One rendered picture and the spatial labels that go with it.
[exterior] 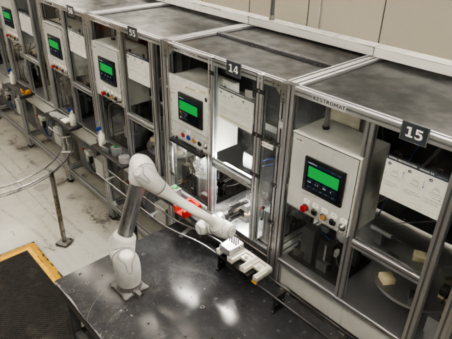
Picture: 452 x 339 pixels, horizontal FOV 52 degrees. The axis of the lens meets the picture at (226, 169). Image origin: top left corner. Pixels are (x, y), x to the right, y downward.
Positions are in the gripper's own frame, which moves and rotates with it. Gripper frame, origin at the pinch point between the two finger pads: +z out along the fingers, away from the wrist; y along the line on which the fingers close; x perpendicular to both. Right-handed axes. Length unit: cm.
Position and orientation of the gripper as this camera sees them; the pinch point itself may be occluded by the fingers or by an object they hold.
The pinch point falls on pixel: (243, 206)
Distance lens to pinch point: 322.7
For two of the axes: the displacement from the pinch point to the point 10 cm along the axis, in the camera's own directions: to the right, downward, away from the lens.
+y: 0.2, -8.7, -5.0
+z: 7.4, -3.2, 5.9
